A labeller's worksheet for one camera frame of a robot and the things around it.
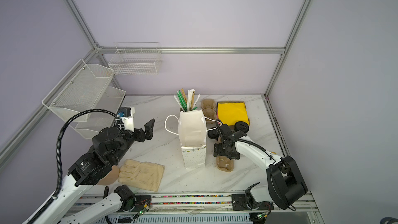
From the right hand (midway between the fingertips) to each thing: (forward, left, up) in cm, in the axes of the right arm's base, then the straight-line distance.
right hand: (220, 155), depth 86 cm
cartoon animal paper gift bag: (+14, +16, +2) cm, 21 cm away
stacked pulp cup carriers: (+39, +5, -2) cm, 39 cm away
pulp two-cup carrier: (-3, -2, -3) cm, 5 cm away
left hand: (+3, +35, +30) cm, 46 cm away
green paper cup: (+15, -14, +7) cm, 21 cm away
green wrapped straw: (+32, +22, +11) cm, 40 cm away
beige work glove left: (-9, +41, -3) cm, 42 cm away
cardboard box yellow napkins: (+30, -10, 0) cm, 32 cm away
